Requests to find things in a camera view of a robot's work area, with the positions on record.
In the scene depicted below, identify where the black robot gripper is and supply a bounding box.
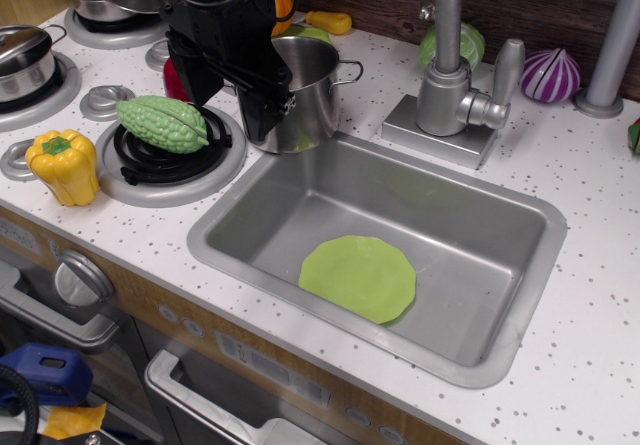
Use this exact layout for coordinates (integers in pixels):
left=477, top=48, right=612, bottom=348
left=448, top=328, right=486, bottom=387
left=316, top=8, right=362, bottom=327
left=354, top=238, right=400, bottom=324
left=160, top=0, right=295, bottom=141

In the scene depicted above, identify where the tall steel pot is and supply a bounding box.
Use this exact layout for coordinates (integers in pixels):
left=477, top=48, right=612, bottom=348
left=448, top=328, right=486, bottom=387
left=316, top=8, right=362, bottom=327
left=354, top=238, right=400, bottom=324
left=237, top=36, right=364, bottom=154

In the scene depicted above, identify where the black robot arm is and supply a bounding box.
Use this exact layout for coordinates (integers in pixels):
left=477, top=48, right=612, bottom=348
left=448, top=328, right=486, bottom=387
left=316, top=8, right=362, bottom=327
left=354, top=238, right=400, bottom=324
left=160, top=0, right=295, bottom=144

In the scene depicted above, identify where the steel pot with lid left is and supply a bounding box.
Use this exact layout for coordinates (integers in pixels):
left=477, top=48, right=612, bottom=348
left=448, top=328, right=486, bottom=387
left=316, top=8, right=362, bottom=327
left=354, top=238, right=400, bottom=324
left=1, top=25, right=67, bottom=104

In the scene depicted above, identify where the grey metal sink basin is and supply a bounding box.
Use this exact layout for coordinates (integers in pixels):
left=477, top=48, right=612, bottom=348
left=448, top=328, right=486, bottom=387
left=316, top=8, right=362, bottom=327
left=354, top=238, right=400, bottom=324
left=187, top=134, right=567, bottom=388

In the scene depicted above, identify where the red toy vegetable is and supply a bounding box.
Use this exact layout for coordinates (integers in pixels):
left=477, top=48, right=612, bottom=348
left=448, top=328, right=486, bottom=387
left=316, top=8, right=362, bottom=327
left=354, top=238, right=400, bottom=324
left=163, top=58, right=191, bottom=102

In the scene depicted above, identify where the green bitter melon toy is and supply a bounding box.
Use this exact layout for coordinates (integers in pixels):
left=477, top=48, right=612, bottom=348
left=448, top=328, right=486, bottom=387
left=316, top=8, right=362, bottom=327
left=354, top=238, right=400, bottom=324
left=116, top=95, right=209, bottom=154

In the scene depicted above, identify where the silver stovetop knob rear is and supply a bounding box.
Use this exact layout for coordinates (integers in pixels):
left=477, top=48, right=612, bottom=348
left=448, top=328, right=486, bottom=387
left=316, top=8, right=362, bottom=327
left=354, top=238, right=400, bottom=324
left=145, top=40, right=170, bottom=72

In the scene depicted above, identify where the silver stovetop knob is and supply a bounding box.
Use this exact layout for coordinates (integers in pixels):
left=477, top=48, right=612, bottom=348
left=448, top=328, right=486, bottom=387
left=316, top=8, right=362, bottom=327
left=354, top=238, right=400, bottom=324
left=1, top=139, right=37, bottom=182
left=145, top=40, right=170, bottom=72
left=79, top=85, right=135, bottom=121

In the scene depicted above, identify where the orange pumpkin toy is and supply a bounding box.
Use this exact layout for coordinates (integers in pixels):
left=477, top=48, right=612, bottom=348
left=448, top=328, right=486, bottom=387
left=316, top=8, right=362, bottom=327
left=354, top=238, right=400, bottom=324
left=272, top=0, right=294, bottom=36

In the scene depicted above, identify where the black front stove burner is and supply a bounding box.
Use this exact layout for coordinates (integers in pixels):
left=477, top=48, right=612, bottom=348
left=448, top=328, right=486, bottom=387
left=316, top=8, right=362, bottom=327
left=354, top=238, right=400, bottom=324
left=112, top=107, right=234, bottom=185

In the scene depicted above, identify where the yellow plastic toy piece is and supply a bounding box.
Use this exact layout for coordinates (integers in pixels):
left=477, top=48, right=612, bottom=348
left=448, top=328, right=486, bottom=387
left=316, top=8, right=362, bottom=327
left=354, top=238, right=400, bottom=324
left=305, top=11, right=352, bottom=35

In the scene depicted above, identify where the silver stovetop knob middle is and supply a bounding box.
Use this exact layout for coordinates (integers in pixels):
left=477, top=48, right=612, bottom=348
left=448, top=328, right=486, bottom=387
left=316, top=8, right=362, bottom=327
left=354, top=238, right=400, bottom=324
left=79, top=85, right=135, bottom=121

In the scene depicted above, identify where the yellow bell pepper toy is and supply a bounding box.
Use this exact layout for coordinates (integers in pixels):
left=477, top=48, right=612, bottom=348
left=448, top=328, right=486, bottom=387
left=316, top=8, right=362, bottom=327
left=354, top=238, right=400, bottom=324
left=25, top=129, right=100, bottom=206

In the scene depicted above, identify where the silver toy faucet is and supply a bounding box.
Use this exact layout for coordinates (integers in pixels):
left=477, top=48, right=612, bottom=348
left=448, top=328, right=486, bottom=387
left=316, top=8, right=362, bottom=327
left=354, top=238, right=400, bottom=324
left=381, top=0, right=525, bottom=169

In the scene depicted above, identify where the green plastic plate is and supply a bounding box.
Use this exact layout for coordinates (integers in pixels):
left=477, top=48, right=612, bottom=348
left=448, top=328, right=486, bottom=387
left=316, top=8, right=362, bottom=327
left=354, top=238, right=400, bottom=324
left=298, top=235, right=417, bottom=324

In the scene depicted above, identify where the silver stovetop knob left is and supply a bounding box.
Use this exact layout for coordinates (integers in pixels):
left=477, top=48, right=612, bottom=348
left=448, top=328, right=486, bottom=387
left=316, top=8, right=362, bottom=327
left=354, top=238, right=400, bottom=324
left=1, top=139, right=37, bottom=182

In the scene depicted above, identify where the green cabbage toy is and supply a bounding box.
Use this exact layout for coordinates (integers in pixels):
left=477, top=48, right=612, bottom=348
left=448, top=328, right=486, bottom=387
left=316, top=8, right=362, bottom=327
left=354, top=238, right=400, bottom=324
left=418, top=22, right=485, bottom=71

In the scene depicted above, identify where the silver stove knob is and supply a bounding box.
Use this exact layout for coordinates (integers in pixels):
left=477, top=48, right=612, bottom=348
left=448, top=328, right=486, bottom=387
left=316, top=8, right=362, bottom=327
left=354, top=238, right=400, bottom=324
left=53, top=250, right=115, bottom=308

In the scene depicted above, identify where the purple white onion toy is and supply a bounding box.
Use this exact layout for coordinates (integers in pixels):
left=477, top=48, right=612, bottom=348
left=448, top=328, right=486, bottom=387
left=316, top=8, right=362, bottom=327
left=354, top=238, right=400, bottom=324
left=520, top=48, right=581, bottom=103

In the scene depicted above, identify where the grey vertical pole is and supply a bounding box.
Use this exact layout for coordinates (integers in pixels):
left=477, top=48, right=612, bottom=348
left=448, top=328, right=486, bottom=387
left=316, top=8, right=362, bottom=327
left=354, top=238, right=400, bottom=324
left=573, top=0, right=639, bottom=119

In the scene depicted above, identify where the yellow tape piece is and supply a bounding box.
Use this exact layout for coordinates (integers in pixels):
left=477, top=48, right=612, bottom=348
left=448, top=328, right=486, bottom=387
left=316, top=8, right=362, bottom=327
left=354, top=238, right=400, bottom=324
left=42, top=403, right=107, bottom=440

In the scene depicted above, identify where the red green toy at edge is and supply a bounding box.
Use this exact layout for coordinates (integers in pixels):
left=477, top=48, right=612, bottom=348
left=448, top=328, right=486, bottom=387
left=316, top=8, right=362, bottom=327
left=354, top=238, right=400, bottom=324
left=627, top=118, right=640, bottom=155

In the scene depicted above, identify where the silver oven door handle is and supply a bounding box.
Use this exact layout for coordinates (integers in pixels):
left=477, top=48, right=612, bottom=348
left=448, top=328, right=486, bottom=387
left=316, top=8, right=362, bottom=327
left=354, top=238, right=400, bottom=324
left=1, top=261, right=122, bottom=354

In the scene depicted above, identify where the silver dishwasher door handle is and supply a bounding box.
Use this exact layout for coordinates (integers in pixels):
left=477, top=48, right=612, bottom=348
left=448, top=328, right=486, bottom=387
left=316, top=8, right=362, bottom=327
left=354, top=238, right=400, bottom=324
left=144, top=348, right=326, bottom=444

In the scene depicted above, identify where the black cable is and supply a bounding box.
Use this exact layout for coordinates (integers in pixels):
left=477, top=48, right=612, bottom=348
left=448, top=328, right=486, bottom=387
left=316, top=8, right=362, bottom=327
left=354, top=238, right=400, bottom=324
left=0, top=364, right=40, bottom=445

